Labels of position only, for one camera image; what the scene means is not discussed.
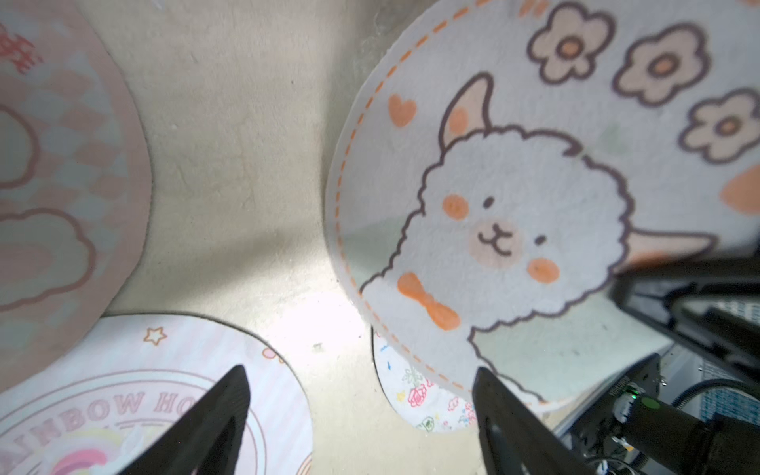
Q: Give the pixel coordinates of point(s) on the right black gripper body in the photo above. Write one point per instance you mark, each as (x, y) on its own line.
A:
(689, 303)

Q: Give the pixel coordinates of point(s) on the pink checkered sheep coaster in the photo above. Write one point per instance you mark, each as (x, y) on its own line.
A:
(76, 184)

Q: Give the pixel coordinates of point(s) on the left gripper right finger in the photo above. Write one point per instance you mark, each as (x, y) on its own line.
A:
(512, 439)

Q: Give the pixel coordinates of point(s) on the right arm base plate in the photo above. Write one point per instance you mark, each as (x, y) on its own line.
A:
(594, 429)

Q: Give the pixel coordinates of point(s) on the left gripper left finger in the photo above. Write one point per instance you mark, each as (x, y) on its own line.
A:
(207, 439)

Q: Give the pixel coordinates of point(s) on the white alpaca coaster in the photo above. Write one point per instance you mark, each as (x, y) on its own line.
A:
(507, 160)

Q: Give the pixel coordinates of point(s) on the white bear flower coaster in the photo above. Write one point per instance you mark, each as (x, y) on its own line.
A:
(418, 401)

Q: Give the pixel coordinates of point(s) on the pink rainbow horse coaster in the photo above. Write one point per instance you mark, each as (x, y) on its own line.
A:
(130, 379)

